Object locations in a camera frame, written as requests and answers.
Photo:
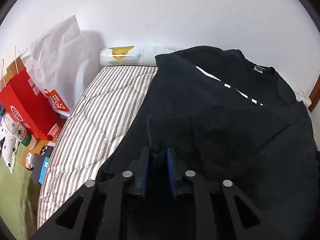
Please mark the plastic water bottle green label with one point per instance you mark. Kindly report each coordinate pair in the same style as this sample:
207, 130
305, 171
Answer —
17, 129

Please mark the black sweatshirt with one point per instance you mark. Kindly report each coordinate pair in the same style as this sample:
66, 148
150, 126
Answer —
247, 141

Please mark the small figurine toy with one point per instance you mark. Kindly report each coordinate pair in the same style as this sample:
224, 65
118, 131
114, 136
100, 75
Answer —
29, 162

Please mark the black smartphone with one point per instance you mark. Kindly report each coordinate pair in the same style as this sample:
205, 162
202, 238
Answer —
46, 151

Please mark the red paper bag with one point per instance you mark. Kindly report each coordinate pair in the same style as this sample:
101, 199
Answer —
22, 98

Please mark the brown wooden door frame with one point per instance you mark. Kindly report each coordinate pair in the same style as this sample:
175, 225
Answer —
315, 95

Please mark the white black dotted pillow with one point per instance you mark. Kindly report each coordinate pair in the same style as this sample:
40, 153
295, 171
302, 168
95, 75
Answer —
9, 146

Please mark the wooden nightstand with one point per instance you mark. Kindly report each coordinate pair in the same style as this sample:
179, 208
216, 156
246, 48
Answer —
35, 152

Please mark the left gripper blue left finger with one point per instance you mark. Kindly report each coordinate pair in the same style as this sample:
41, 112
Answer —
140, 168

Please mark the striped mattress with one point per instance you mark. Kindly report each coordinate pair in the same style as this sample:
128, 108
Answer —
92, 132

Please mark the rolled white printed mat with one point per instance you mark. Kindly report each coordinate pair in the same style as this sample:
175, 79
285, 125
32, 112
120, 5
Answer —
133, 55

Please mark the white Miniso plastic bag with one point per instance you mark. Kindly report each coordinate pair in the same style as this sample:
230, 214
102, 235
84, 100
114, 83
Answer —
57, 64

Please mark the green bed sheet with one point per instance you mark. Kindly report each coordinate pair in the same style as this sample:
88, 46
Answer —
16, 200

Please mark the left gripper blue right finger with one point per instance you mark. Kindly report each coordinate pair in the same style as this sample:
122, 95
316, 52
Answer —
179, 184

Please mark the blue tissue pack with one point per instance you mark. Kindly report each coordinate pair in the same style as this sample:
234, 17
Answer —
43, 170

